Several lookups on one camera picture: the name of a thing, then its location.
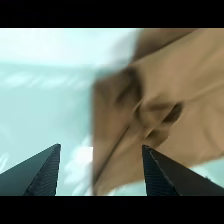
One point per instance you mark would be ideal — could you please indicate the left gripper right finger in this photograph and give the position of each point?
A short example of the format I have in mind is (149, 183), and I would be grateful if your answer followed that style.
(166, 176)

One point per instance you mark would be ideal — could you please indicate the tan shirt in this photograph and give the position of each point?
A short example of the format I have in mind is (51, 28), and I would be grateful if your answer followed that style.
(173, 100)

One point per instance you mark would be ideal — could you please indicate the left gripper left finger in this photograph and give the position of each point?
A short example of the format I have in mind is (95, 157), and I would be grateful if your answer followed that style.
(40, 176)

